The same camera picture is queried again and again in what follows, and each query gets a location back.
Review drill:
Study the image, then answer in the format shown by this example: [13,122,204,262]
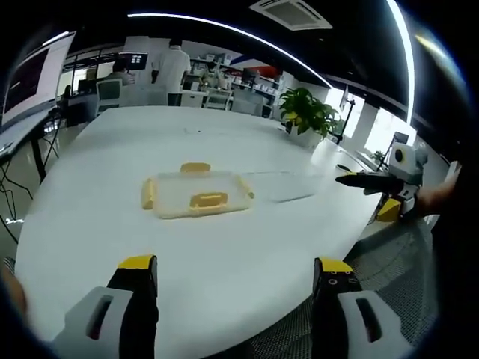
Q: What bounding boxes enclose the black cables under desk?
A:
[0,162,27,240]

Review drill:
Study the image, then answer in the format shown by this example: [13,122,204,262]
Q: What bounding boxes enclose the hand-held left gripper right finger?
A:
[311,256,413,359]

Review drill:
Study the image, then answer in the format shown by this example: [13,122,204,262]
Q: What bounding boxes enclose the clear box with yellow plastic buckle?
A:
[140,161,257,221]

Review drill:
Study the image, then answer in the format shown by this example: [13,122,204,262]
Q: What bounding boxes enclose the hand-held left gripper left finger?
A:
[51,254,160,359]

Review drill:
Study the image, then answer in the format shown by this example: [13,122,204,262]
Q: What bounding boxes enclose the clear plastic sheet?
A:
[242,170,318,204]

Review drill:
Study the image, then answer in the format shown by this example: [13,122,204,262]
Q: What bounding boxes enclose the dark-legged side desk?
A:
[0,110,61,184]

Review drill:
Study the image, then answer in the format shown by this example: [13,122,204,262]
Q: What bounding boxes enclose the grey mesh chair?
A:
[250,215,441,359]

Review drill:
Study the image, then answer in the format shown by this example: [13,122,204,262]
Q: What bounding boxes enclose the storage shelves with boxes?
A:
[186,51,285,115]

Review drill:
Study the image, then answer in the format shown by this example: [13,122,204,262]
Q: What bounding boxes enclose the large wall screen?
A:
[0,31,77,130]

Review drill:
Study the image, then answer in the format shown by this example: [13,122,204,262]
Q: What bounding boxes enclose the green potted plant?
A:
[278,87,344,150]

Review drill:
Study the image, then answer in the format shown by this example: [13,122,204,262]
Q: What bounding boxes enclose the white office chair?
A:
[95,78,125,114]

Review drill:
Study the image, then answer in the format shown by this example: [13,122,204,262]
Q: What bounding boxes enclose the computer monitor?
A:
[117,52,149,72]

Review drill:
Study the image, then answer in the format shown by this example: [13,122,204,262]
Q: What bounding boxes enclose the black tripod stand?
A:
[335,93,357,146]

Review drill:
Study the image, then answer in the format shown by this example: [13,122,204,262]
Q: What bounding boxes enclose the long ceiling light strip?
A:
[126,12,332,90]
[386,0,417,123]

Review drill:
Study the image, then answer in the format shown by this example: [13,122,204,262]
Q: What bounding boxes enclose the ceiling air vent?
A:
[248,0,334,31]

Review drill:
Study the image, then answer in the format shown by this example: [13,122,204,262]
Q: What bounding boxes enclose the person's left hand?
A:
[0,257,30,332]

